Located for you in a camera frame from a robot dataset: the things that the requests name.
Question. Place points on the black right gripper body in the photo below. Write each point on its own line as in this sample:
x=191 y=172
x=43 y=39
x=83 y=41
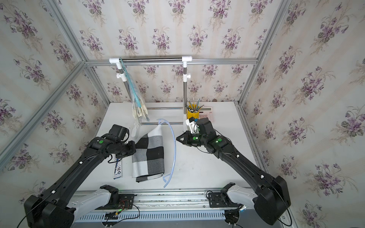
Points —
x=195 y=139

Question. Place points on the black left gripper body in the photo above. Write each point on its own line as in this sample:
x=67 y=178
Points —
x=128 y=149

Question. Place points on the black white checkered scarf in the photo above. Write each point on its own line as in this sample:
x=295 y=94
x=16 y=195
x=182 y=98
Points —
x=148 y=161

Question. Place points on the blue cream plaid scarf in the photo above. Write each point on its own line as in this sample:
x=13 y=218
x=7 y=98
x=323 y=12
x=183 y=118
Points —
x=139 y=109

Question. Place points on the light blue plastic hanger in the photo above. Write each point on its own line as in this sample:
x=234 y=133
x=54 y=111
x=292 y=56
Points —
x=171 y=151

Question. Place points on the teal plastic hanger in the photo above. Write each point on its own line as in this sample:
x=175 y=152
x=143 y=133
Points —
x=125 y=76

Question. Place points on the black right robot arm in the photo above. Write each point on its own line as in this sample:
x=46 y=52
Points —
x=269 y=197

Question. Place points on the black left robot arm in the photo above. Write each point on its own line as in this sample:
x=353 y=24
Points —
x=99 y=149

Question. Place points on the yellow pencil cup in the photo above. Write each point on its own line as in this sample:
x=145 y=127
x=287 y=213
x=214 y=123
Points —
x=191 y=114

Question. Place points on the packaged pen blister pack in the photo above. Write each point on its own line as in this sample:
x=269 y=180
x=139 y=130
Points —
x=117 y=168

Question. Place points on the pencils in cup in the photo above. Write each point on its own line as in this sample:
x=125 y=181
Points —
x=193 y=106

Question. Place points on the pink calculator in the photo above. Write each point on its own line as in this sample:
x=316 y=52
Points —
x=206 y=112

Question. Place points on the white steel clothes rack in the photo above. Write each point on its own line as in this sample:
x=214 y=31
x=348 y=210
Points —
x=160 y=79

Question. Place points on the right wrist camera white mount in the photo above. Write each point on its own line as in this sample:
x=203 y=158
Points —
x=192 y=125

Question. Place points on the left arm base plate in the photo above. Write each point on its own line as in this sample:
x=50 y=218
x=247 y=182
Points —
x=124 y=202

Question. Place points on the aluminium mounting rail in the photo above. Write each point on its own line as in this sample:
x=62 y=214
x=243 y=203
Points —
x=171 y=199

